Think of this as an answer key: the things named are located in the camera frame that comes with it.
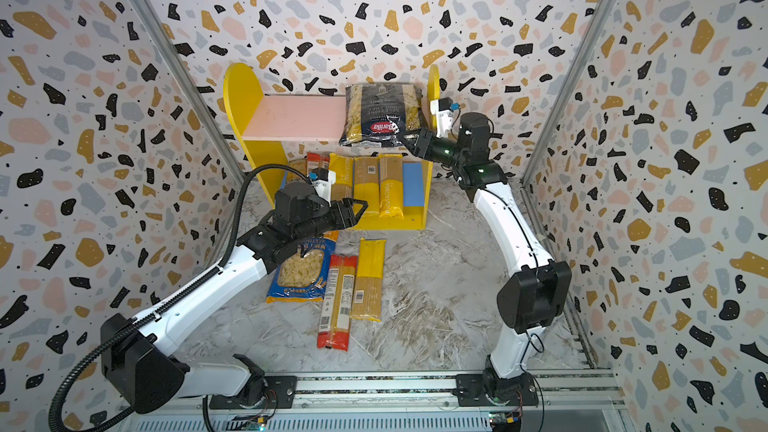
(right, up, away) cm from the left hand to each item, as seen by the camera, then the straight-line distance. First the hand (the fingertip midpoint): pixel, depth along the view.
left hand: (361, 200), depth 73 cm
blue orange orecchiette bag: (-22, -24, +19) cm, 37 cm away
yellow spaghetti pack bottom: (+6, +6, +24) cm, 26 cm away
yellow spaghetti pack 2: (-2, +9, +30) cm, 31 cm away
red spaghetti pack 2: (-9, -31, +12) cm, 35 cm away
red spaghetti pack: (-20, +14, +31) cm, 40 cm away
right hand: (+9, +16, -2) cm, 19 cm away
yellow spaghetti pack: (-10, +12, +30) cm, 34 cm away
